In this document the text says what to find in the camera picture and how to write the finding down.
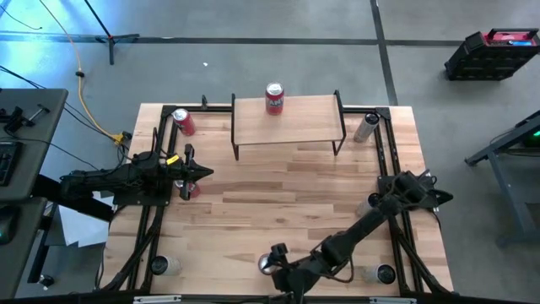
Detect yellow power cable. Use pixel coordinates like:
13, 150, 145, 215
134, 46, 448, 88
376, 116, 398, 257
38, 0, 126, 144

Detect black crate with red lid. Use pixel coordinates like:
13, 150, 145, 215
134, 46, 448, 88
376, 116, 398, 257
443, 27, 540, 82

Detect grey metal frame desk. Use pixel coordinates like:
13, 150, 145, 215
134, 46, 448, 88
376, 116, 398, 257
463, 109, 540, 246

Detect black diagonal support beam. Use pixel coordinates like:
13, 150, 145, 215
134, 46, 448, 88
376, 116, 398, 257
31, 172, 116, 224

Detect red Fanta soda can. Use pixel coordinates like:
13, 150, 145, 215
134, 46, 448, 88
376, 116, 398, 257
264, 81, 285, 117
171, 107, 197, 137
257, 252, 276, 276
175, 180, 203, 199

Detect black keyboard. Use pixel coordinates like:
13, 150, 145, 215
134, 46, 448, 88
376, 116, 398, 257
0, 141, 23, 187

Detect silver edge bracket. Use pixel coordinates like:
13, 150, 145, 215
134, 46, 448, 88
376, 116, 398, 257
369, 296, 418, 304
132, 295, 182, 304

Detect white paper sheets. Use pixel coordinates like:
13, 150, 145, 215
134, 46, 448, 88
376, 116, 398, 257
57, 189, 115, 248

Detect thin black floor cable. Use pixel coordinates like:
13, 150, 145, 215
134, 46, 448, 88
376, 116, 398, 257
0, 3, 43, 31
0, 64, 127, 160

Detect black desk clamp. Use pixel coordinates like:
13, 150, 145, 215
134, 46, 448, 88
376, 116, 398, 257
0, 103, 51, 134

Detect black aluminium table frame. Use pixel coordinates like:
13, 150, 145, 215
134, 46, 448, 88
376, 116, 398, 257
99, 103, 455, 304

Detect white Celsius slim can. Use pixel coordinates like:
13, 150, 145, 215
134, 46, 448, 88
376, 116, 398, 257
355, 192, 381, 217
364, 263, 397, 285
353, 111, 381, 144
150, 254, 182, 276

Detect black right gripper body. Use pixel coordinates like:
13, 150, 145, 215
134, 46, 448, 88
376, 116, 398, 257
276, 255, 328, 299

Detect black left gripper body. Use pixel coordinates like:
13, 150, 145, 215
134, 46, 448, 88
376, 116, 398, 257
168, 144, 195, 202

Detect black tripod stand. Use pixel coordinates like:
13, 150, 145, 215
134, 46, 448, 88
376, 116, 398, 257
83, 0, 141, 67

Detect wooden shelf black metal legs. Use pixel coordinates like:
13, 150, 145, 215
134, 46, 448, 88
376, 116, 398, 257
229, 89, 348, 161

